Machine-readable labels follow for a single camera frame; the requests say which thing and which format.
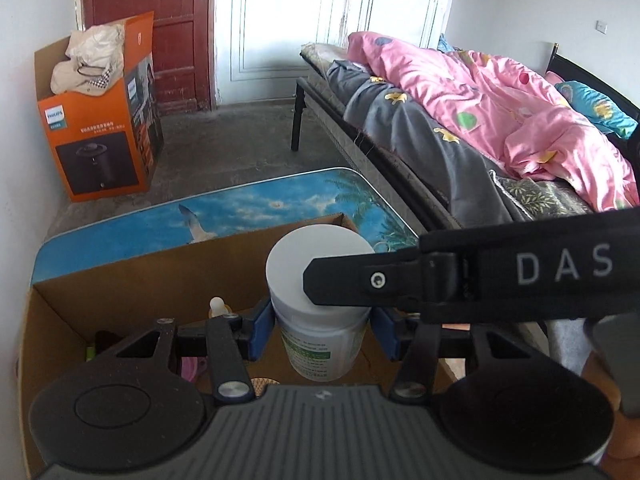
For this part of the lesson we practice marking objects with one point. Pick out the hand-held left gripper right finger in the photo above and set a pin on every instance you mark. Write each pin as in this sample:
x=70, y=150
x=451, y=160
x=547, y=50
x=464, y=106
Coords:
x=385, y=332

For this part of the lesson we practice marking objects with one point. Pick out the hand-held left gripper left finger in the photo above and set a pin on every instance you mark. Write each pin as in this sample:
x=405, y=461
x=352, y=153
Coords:
x=262, y=327

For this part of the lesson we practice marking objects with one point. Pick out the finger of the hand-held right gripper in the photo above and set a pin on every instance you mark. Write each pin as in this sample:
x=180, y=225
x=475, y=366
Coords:
x=350, y=280

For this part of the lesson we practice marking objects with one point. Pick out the small yellow dropper bottle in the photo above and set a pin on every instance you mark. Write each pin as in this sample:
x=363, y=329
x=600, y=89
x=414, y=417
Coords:
x=216, y=305

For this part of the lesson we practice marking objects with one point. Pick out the white bottle green label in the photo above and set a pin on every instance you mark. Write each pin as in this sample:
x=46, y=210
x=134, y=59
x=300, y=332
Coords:
x=295, y=260

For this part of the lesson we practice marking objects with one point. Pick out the purple collapsible bowl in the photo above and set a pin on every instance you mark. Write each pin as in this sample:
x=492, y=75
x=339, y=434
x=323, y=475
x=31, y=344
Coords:
x=192, y=370

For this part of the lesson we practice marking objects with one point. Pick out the large brown cardboard box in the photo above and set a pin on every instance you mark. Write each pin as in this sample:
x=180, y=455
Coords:
x=125, y=285

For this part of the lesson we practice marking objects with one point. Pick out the green glue stick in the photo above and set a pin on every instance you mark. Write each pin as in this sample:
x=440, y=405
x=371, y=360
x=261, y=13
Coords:
x=90, y=352

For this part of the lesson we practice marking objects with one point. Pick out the leaf-patterned quilt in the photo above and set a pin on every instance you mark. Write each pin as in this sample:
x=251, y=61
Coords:
x=545, y=195

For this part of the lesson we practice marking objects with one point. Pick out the pink quilt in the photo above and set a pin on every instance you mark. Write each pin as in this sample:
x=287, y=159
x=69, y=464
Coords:
x=500, y=100

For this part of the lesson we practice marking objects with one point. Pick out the blue printed pillow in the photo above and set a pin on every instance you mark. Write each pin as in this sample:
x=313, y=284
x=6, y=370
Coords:
x=600, y=110

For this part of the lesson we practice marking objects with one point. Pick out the orange appliance box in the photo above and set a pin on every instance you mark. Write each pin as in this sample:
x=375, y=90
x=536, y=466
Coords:
x=100, y=160

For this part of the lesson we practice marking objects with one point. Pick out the white panel door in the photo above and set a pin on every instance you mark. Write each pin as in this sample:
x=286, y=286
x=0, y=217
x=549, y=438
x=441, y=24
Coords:
x=280, y=20

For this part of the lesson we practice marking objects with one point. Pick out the red wooden door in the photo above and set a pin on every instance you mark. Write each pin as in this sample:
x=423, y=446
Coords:
x=175, y=35

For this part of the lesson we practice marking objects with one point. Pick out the beige cloth bundle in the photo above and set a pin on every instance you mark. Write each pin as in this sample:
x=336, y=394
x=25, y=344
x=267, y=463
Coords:
x=90, y=55

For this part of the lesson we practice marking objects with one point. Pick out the white wall outlet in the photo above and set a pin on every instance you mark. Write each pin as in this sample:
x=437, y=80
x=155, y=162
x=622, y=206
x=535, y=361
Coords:
x=601, y=25

